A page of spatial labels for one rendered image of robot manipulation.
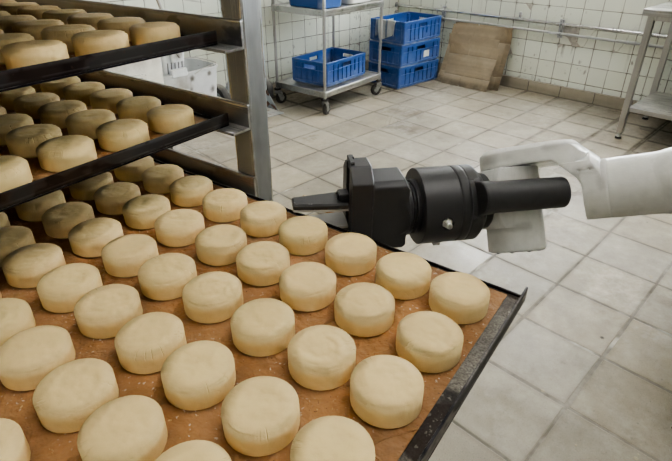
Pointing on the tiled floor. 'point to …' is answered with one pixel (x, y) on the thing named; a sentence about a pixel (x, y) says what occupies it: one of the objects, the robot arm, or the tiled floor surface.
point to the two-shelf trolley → (325, 42)
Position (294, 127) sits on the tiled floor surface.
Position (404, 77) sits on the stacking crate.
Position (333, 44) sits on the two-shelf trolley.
